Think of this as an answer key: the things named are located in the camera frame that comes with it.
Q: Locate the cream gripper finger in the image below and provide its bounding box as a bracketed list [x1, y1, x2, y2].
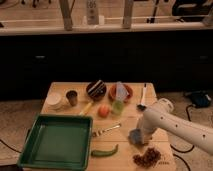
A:
[141, 135, 151, 145]

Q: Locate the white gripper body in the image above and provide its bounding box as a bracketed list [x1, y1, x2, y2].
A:
[136, 116, 156, 136]

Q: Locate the blue sponge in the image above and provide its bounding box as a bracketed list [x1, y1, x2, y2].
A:
[129, 129, 142, 145]

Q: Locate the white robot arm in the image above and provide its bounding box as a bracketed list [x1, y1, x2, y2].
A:
[137, 98, 213, 155]

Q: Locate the green plastic tray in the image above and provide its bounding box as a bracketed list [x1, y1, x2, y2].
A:
[17, 114, 93, 171]

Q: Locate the dark red grape bunch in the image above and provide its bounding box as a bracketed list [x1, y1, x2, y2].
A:
[133, 148, 161, 168]

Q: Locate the clear plastic container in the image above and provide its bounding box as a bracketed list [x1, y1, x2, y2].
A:
[116, 82, 128, 101]

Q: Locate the orange peach fruit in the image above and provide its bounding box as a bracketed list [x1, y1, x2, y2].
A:
[98, 105, 110, 118]

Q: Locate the black device on floor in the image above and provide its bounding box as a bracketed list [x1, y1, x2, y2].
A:
[186, 91, 212, 108]

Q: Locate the green chili pepper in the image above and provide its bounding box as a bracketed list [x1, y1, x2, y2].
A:
[91, 144, 119, 157]

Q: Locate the dark brown bowl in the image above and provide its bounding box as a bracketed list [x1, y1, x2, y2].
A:
[86, 81, 107, 101]

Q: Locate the striped black white object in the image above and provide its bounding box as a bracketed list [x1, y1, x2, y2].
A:
[88, 80, 104, 94]

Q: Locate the dark metal cup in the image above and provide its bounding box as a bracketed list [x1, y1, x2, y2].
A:
[66, 90, 78, 106]

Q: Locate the black floor cable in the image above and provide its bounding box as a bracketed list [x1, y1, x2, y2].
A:
[169, 103, 198, 154]

